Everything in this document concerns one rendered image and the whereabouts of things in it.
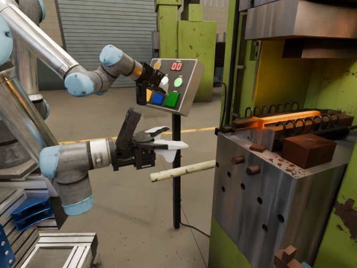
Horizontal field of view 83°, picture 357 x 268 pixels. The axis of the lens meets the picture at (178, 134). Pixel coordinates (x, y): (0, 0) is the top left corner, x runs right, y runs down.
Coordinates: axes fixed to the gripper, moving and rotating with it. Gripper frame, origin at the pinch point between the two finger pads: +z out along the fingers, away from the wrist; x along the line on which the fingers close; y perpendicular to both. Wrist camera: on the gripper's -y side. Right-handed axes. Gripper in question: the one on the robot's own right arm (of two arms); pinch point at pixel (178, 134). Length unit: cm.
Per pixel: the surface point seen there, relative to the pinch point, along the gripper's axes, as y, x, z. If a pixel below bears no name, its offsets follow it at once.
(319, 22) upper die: -31, 8, 40
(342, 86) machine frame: -9, -3, 79
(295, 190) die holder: 12.4, 22.1, 25.1
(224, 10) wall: -185, -744, 514
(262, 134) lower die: 4.1, 2.6, 30.7
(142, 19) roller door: -142, -780, 184
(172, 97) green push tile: -2.0, -43.8, 15.1
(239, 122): -1.1, 1.1, 21.6
